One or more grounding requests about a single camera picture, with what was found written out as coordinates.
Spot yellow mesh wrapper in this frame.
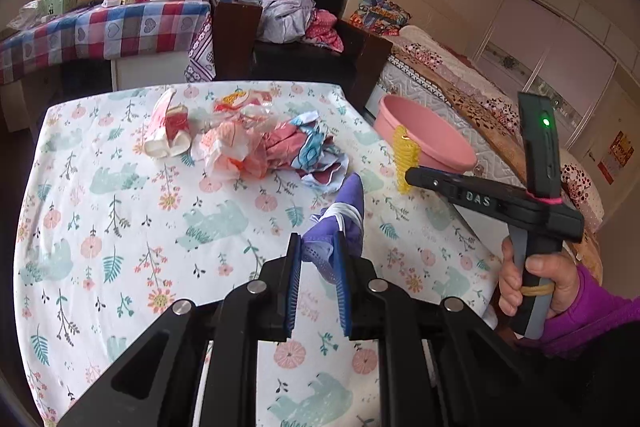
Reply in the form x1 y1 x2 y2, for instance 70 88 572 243
392 126 420 194

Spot purple cloth bundle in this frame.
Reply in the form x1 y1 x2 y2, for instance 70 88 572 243
302 173 364 285

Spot red pink paper cups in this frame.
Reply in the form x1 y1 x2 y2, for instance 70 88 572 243
142 88 192 158

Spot pink plastic wrappers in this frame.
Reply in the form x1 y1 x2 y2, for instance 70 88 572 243
191 90 349 194

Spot purple sleeve forearm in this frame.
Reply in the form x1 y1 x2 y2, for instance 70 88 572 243
520 256 639 357

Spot person's right hand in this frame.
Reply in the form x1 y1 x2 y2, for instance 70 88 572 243
498 237 580 319

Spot pink plastic basin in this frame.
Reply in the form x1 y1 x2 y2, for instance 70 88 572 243
373 94 476 173

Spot bed with patterned quilt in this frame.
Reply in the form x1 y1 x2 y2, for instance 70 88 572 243
364 25 606 283

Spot pink sliding wardrobe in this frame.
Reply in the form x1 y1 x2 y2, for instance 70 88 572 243
475 0 639 148

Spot black leather armchair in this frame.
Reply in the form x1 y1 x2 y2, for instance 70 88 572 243
244 0 390 106

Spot colourful cartoon pillow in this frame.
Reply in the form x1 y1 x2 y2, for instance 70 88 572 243
348 0 411 36

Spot pile of clothes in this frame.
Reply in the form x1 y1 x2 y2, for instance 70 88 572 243
245 0 344 54

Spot plaid tablecloth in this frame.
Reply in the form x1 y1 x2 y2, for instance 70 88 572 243
1 0 210 84

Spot dark wooden side cabinet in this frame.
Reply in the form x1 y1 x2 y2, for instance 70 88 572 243
209 0 262 80

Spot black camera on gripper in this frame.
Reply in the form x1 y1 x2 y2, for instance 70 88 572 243
518 92 562 205

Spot white table frame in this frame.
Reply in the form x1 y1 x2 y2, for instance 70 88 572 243
1 52 188 134

